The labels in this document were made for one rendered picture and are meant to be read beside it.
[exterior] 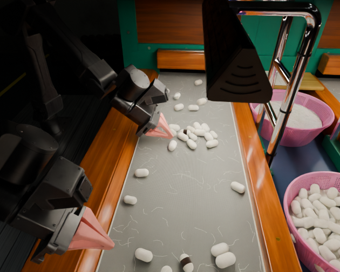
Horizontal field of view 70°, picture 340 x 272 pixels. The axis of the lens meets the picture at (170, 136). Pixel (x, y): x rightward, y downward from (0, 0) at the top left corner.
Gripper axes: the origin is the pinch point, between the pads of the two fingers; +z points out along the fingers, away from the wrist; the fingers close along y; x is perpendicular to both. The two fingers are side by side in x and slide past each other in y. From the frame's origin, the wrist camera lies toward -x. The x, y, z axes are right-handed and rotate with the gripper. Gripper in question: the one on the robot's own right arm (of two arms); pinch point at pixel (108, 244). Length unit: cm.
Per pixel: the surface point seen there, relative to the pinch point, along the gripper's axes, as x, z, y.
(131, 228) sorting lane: 5.3, 6.1, 7.9
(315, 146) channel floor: -23, 51, 47
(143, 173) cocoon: 4.0, 5.3, 22.0
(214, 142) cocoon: -7.7, 19.0, 35.6
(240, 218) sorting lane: -9.2, 23.5, 12.4
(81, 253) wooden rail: 8.0, -1.1, 0.7
